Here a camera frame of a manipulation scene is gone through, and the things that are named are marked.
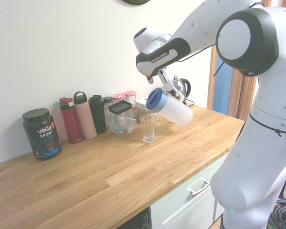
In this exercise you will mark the glass container teal lid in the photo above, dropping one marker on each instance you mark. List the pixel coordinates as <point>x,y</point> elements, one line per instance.
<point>122,127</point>

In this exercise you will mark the pink water bottle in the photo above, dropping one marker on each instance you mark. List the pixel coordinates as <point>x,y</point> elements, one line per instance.
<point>85,119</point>

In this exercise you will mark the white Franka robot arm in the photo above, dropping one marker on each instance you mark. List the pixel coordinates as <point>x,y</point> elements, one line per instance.
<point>252,143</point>

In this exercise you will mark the black round wall object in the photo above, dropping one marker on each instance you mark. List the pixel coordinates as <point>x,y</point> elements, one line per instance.
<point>135,1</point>

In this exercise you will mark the black protein powder tub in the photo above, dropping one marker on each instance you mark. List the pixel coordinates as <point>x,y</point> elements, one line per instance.
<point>41,133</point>

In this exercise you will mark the clear glass tumbler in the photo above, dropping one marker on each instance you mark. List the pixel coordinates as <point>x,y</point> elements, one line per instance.
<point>148,133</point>

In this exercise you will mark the black shaker bottle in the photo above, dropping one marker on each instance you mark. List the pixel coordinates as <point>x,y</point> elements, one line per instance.
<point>97,114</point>

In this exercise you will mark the translucent pitcher with blue lid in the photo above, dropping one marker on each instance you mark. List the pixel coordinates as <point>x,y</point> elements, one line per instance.
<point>176,112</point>

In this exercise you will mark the glass jar green lid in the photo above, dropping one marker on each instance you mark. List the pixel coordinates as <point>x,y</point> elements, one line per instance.
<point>107,105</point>

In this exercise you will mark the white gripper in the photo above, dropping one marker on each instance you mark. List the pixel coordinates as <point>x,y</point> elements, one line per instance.
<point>165,82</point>

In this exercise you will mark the white cabinet drawer front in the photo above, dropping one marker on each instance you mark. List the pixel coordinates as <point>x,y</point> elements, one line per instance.
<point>186,207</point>

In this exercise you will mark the blue door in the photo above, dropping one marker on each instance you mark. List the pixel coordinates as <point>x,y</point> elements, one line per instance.
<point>222,88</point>

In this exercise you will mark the glass jar red checkered lid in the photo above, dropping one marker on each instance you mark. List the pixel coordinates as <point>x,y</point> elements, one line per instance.
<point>129,94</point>
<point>118,96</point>

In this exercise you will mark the red water bottle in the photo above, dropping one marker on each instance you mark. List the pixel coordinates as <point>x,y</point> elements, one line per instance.
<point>71,124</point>

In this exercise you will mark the wooden door frame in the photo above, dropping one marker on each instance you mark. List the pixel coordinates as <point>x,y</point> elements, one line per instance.
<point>240,95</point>

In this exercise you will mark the small jar red checkered lid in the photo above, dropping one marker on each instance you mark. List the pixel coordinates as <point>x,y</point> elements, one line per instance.
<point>135,111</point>

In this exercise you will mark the chrome electric kettle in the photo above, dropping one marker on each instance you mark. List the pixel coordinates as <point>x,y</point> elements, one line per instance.
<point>181,86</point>

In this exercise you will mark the square container black lid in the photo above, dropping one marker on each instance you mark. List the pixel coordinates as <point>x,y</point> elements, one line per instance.
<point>120,108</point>

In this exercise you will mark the black dishwasher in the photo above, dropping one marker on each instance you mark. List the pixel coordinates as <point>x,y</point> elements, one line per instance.
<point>139,220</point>

